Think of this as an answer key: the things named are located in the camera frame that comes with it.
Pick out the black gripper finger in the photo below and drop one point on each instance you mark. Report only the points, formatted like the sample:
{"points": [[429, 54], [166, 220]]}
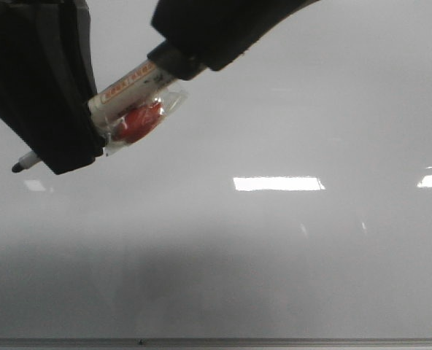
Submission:
{"points": [[30, 25], [201, 35]]}

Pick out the black white whiteboard marker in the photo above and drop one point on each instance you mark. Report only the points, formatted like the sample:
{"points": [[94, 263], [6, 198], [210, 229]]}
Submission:
{"points": [[128, 95]]}

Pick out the red round magnet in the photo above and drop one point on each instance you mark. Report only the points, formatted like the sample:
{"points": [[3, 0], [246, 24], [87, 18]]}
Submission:
{"points": [[138, 123]]}

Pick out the white whiteboard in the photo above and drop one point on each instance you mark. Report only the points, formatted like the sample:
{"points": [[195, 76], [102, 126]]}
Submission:
{"points": [[289, 196]]}

